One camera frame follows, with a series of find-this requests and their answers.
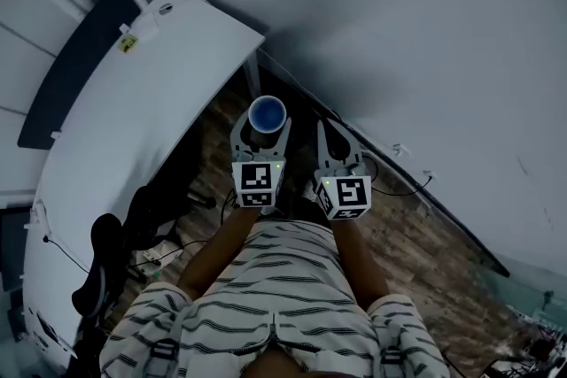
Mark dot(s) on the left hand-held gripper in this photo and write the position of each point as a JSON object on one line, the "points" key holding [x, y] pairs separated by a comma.
{"points": [[257, 179]]}

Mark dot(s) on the white wall socket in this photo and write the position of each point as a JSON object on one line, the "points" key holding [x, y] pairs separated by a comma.
{"points": [[399, 149], [429, 175]]}

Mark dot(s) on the black office chair with headrest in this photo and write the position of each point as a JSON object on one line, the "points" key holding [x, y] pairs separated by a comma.
{"points": [[111, 252]]}

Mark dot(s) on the black skirting board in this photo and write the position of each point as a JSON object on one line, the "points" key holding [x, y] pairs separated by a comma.
{"points": [[398, 172]]}

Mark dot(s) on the person's right white shoe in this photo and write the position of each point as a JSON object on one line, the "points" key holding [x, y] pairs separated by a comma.
{"points": [[310, 192]]}

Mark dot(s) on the dark desk partition panel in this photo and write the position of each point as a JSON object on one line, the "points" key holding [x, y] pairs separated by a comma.
{"points": [[75, 71]]}

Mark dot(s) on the white desk leg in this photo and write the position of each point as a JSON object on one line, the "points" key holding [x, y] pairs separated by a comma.
{"points": [[252, 75]]}

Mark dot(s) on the yellow sticker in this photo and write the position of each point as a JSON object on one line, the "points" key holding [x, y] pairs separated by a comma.
{"points": [[128, 43]]}

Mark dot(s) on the red plastic cup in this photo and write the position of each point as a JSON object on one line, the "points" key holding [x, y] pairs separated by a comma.
{"points": [[266, 114]]}

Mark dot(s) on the white partition clip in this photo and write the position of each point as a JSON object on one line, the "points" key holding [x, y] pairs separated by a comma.
{"points": [[55, 135], [125, 28]]}

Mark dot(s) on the person's right forearm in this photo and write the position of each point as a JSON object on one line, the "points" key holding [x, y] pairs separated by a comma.
{"points": [[361, 265]]}

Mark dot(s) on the small white box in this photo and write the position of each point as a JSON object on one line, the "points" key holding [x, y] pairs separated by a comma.
{"points": [[144, 25]]}

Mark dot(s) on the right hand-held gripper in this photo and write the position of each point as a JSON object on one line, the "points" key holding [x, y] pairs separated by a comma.
{"points": [[350, 192]]}

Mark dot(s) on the person's left forearm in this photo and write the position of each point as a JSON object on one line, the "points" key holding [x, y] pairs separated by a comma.
{"points": [[217, 252]]}

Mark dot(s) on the white power strip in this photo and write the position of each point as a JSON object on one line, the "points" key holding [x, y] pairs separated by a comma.
{"points": [[153, 256]]}

